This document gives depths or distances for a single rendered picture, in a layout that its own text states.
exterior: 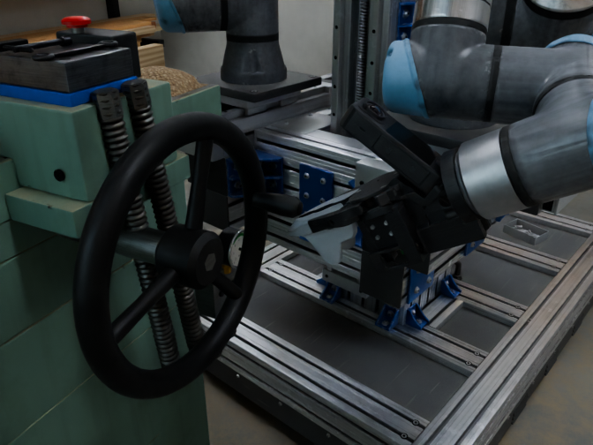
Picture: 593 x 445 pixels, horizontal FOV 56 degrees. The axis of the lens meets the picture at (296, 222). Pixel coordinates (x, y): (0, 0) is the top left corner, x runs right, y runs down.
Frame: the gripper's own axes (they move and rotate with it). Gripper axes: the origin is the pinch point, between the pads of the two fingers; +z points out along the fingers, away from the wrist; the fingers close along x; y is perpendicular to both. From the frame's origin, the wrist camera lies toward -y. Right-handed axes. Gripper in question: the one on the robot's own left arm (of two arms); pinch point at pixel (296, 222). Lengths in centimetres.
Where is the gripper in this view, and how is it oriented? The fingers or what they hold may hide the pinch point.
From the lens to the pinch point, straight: 63.4
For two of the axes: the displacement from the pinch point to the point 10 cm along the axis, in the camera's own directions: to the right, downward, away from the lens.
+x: 4.6, -4.0, 7.9
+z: -7.7, 2.8, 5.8
